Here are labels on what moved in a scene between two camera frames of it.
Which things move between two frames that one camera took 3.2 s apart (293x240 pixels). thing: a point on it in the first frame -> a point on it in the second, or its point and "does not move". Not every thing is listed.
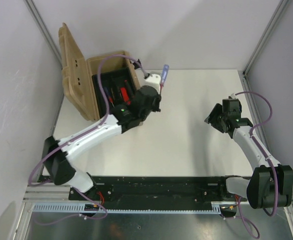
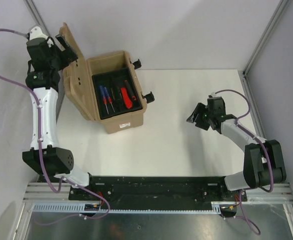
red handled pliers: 125,96 does not move
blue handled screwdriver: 165,70 -> 104,98
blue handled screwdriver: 110,97 does not move
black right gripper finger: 216,115 -> 198,113
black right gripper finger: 216,118 -> 203,123
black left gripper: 155,107 -> 68,55
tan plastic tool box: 77,71 does not move
